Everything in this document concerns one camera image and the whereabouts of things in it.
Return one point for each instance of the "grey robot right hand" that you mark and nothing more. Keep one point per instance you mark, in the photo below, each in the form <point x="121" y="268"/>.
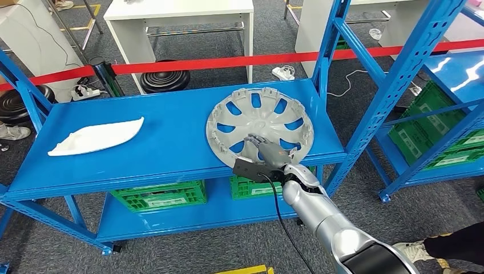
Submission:
<point x="274" y="155"/>

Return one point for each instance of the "silver wheel hubcap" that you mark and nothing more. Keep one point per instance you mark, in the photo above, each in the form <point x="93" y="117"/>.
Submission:
<point x="261" y="121"/>

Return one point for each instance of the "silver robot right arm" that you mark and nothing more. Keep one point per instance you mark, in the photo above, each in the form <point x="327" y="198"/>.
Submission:
<point x="321" y="215"/>

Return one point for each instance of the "blue metal shelf rack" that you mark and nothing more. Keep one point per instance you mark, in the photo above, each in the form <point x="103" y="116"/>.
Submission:
<point x="3" y="268"/>
<point x="397" y="75"/>
<point x="170" y="136"/>

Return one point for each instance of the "white plastic car part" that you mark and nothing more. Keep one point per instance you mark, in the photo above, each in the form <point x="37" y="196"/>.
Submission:
<point x="98" y="138"/>

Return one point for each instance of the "green plastic crate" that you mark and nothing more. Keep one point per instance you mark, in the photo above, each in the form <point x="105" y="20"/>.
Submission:
<point x="401" y="140"/>
<point x="435" y="102"/>
<point x="238" y="178"/>
<point x="189" y="204"/>
<point x="242" y="191"/>
<point x="342" y="45"/>
<point x="481" y="194"/>
<point x="121" y="191"/>

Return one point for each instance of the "red barrier belt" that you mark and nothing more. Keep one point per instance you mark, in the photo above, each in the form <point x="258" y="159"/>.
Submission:
<point x="227" y="61"/>

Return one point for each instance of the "yellow floor tape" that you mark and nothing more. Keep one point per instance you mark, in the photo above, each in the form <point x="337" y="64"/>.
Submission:
<point x="242" y="270"/>
<point x="75" y="27"/>

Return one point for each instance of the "white table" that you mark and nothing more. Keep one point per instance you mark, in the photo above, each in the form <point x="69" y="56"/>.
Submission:
<point x="308" y="30"/>
<point x="128" y="41"/>

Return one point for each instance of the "black round stanchion base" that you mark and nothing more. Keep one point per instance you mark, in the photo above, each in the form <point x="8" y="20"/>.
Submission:
<point x="19" y="107"/>
<point x="164" y="79"/>

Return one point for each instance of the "crumpled clear plastic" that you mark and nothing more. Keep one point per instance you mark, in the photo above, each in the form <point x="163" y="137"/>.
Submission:
<point x="375" y="34"/>

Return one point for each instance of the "white power strip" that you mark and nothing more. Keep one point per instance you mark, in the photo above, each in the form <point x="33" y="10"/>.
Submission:
<point x="85" y="92"/>

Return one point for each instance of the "person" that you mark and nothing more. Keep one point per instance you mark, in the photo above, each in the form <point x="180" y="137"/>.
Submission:
<point x="64" y="4"/>
<point x="453" y="246"/>
<point x="15" y="133"/>

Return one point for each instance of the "steel table legs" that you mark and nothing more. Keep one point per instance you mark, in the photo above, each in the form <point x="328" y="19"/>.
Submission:
<point x="63" y="28"/>

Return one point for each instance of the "white cabinet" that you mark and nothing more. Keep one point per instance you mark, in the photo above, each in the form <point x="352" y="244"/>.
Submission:
<point x="38" y="41"/>

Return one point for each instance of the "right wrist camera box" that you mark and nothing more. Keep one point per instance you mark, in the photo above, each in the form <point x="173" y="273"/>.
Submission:
<point x="249" y="170"/>

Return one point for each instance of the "white wall plug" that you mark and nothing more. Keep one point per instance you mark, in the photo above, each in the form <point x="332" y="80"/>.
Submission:
<point x="415" y="90"/>

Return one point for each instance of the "black stanchion post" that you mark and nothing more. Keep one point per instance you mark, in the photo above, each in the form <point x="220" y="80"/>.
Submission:
<point x="107" y="79"/>

